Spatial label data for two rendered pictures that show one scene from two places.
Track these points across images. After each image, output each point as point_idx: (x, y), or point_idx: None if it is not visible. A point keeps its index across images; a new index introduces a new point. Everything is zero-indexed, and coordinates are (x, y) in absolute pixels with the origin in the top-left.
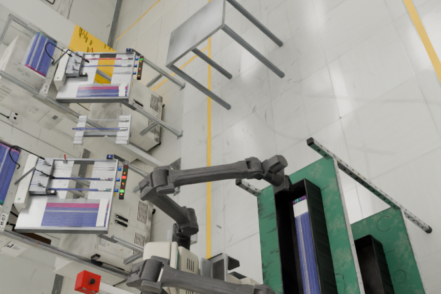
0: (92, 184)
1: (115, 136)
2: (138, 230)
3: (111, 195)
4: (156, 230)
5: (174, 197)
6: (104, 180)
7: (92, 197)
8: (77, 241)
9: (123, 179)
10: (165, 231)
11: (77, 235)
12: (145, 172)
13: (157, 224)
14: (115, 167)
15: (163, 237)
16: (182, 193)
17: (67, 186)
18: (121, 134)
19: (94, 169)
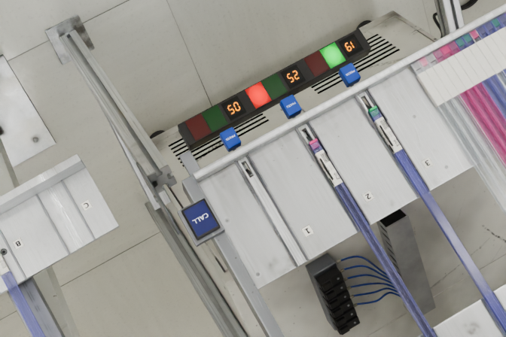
0: (386, 204)
1: (45, 301)
2: (302, 95)
3: (397, 67)
4: (237, 71)
5: (101, 40)
6: (333, 162)
7: (446, 150)
8: (491, 260)
9: (270, 88)
10: (242, 15)
11: (466, 283)
12: (114, 112)
13: (214, 83)
14: (236, 162)
15: (266, 11)
16: None
17: (468, 308)
18: (41, 235)
19: (306, 254)
